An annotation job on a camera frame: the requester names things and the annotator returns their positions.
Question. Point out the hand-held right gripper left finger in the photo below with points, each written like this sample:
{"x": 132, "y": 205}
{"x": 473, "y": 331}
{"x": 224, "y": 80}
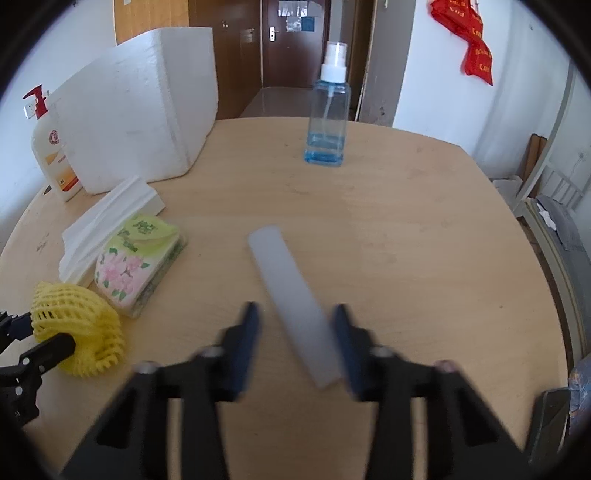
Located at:
{"x": 244, "y": 350}

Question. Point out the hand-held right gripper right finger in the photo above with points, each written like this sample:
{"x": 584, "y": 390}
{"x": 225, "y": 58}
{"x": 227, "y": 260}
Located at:
{"x": 346, "y": 350}

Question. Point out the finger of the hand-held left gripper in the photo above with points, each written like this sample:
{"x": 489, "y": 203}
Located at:
{"x": 21, "y": 325}
{"x": 51, "y": 348}

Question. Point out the yellow foam net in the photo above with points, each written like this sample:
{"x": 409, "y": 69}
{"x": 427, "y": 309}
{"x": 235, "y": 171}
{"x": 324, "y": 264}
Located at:
{"x": 83, "y": 323}

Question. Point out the pale grey strip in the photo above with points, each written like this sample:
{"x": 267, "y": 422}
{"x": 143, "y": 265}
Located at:
{"x": 291, "y": 295}

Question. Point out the flower print tissue pack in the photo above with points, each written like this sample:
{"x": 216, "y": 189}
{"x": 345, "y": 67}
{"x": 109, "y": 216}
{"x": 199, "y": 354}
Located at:
{"x": 129, "y": 272}

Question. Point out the white tissue stack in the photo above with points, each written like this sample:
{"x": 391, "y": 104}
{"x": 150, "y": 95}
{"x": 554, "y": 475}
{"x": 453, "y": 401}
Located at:
{"x": 106, "y": 217}

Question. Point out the white foam box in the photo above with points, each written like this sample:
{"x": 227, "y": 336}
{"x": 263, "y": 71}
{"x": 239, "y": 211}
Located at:
{"x": 138, "y": 106}

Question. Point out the white lotion bottle red cap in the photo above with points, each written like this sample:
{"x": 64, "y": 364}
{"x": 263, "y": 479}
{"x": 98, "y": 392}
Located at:
{"x": 53, "y": 166}

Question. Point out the dark grey panel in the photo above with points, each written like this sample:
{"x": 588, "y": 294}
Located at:
{"x": 549, "y": 424}

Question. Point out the clear blue spray bottle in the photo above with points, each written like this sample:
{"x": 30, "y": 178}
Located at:
{"x": 328, "y": 129}

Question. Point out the white plastic bag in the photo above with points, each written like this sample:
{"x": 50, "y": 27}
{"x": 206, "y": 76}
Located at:
{"x": 508, "y": 189}

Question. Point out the blue printed cloth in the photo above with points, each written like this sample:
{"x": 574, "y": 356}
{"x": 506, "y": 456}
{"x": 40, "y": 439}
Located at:
{"x": 581, "y": 397}

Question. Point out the wooden board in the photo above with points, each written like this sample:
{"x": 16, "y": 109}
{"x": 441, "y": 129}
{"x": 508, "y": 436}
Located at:
{"x": 535, "y": 157}

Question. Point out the wooden wardrobe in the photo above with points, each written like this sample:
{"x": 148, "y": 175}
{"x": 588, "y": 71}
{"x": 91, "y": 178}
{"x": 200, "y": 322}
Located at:
{"x": 235, "y": 69}

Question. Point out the dark brown entrance door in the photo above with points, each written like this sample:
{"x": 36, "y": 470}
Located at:
{"x": 295, "y": 60}

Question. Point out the brown side door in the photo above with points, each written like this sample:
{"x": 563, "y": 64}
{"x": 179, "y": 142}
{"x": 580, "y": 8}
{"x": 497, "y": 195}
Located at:
{"x": 362, "y": 55}

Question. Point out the grey metal bunk bed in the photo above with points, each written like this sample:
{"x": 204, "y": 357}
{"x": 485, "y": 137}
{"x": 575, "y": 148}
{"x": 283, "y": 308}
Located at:
{"x": 556, "y": 134}

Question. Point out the blue paper door notice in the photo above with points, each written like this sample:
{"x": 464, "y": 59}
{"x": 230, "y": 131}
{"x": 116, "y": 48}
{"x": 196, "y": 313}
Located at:
{"x": 307, "y": 24}

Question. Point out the shiny paper door notice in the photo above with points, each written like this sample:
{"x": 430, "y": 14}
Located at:
{"x": 293, "y": 7}

